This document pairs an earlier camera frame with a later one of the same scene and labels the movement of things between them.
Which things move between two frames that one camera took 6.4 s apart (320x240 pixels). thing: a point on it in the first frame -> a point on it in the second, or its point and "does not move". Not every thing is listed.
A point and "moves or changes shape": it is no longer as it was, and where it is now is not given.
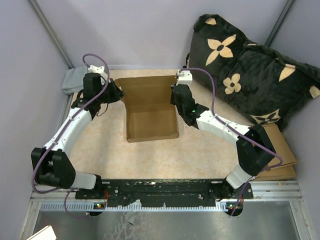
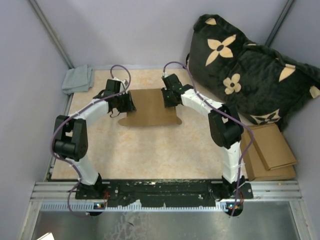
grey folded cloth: (73, 81) does not move
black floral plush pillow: (266, 86) does not move
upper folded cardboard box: (279, 145) does not move
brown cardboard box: (150, 114) moves or changes shape
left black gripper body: (110, 94) -> (124, 103)
